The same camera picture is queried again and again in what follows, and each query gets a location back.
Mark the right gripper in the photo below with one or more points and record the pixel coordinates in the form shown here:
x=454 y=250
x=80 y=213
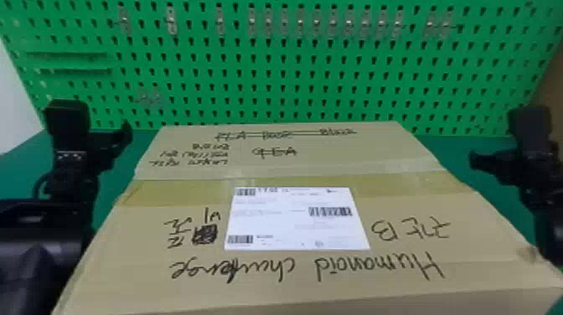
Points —
x=528 y=165

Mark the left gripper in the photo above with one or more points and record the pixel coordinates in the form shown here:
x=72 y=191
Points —
x=96 y=154

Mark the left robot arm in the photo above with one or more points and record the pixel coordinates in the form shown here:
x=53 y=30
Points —
x=39 y=246

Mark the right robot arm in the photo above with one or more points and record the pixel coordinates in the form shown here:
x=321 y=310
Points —
x=545 y=211

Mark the white panel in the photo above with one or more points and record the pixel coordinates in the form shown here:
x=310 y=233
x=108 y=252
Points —
x=15 y=110

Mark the cardboard box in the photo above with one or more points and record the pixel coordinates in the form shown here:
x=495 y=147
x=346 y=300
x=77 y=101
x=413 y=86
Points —
x=290 y=220

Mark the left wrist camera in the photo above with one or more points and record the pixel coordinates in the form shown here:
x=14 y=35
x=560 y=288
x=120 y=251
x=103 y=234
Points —
x=67 y=123

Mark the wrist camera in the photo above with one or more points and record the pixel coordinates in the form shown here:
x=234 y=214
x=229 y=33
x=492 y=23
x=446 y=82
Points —
x=67 y=123
x=530 y=127

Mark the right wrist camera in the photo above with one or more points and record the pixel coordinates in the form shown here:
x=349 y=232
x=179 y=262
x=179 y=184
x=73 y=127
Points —
x=530 y=127

